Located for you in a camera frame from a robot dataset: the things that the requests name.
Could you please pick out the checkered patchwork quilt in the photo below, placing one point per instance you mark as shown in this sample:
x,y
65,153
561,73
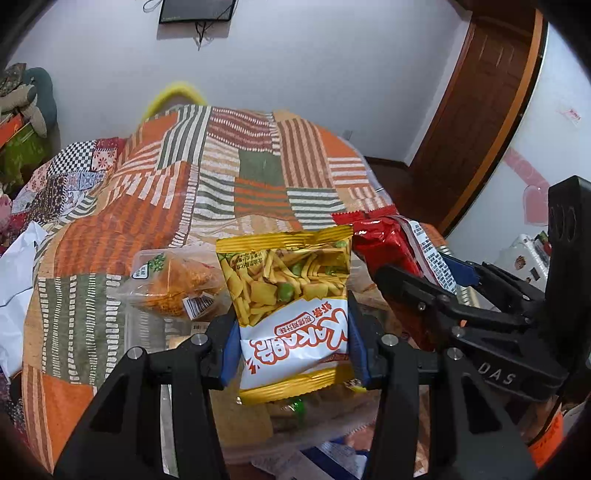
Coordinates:
x,y
69,175

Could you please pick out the red snack packet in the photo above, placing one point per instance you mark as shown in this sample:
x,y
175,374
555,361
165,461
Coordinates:
x,y
383,240

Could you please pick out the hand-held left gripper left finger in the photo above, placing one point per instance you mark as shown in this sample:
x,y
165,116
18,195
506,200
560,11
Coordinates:
x,y
230,360

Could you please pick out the blue white snack packet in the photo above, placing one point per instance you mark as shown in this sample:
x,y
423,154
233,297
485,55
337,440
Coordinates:
x,y
323,457

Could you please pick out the striped patchwork blanket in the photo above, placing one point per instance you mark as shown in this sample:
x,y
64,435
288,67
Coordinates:
x,y
184,207

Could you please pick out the wooden door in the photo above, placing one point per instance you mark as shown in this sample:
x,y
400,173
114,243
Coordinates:
x,y
480,101

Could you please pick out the yellow white snack packet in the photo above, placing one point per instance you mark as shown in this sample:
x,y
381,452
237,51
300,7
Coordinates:
x,y
286,327

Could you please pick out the white printed bag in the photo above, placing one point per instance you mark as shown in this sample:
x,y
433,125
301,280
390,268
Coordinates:
x,y
524,258

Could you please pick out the green gift bag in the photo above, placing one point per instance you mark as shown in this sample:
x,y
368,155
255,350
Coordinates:
x,y
21,150

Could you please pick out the white heart-print sliding door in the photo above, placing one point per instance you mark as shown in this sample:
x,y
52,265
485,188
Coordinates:
x,y
563,83

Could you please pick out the paper sticker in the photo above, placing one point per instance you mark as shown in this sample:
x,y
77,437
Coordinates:
x,y
571,116

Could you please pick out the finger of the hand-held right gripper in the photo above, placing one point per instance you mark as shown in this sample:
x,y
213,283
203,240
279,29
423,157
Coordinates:
x,y
415,290
464,273

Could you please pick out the clear plastic container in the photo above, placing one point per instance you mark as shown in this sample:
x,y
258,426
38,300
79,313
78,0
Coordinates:
x,y
258,427

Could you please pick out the white plastic bag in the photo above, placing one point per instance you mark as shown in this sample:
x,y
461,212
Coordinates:
x,y
16,300

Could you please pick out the small black monitor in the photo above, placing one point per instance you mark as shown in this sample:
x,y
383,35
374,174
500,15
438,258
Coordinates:
x,y
196,9

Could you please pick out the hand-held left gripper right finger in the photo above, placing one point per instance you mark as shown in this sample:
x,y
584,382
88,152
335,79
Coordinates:
x,y
359,360

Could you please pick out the patterned cloth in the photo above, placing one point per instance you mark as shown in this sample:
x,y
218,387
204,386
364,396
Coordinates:
x,y
11,76

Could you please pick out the orange box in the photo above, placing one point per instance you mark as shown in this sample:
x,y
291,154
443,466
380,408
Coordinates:
x,y
9,130

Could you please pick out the yellow hoop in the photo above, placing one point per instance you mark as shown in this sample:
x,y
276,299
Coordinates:
x,y
175,92

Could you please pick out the orange fried snack packet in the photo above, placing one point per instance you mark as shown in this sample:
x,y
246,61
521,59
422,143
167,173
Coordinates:
x,y
175,286

